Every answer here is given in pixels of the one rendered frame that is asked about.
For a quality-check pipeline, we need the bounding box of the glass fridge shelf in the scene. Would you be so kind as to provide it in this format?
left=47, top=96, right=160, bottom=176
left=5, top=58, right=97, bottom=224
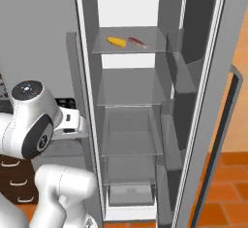
left=102, top=155, right=158, bottom=186
left=99, top=106, right=165, bottom=158
left=95, top=68, right=172, bottom=108
left=91, top=25, right=170, bottom=56

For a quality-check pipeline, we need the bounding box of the grey fridge door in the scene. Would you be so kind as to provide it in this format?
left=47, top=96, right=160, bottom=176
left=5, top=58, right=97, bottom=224
left=156, top=0, right=248, bottom=228

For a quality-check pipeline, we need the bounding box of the yellow corn cob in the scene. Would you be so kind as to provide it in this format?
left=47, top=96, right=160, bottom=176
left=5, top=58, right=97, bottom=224
left=107, top=36, right=128, bottom=49

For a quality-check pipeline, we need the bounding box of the grey fridge drawer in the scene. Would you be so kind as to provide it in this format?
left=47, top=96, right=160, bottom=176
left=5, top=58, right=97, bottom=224
left=108, top=182, right=156, bottom=208

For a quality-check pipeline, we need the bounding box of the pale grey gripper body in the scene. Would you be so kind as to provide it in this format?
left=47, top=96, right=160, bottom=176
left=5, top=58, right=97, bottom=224
left=52, top=115, right=90, bottom=141

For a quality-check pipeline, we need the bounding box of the dark fridge door handle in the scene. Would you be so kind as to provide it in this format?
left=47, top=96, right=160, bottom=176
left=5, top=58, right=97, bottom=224
left=189, top=64, right=244, bottom=228

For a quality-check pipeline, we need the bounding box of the grey open fridge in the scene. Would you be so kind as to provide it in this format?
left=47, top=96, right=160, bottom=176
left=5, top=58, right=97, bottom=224
left=66, top=0, right=189, bottom=228

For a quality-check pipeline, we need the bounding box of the white drawer handle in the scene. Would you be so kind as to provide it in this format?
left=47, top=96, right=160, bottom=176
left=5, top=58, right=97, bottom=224
left=0, top=160, right=21, bottom=168
left=9, top=179, right=29, bottom=187
left=16, top=196, right=36, bottom=204

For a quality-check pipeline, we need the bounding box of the dark brown drawer cabinet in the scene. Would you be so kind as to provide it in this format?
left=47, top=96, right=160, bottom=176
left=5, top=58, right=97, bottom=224
left=0, top=154, right=40, bottom=206

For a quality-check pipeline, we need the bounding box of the grey fridge door bin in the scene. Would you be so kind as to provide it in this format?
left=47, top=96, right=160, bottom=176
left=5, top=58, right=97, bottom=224
left=160, top=98, right=188, bottom=172
left=166, top=27, right=199, bottom=94
left=156, top=163, right=182, bottom=227

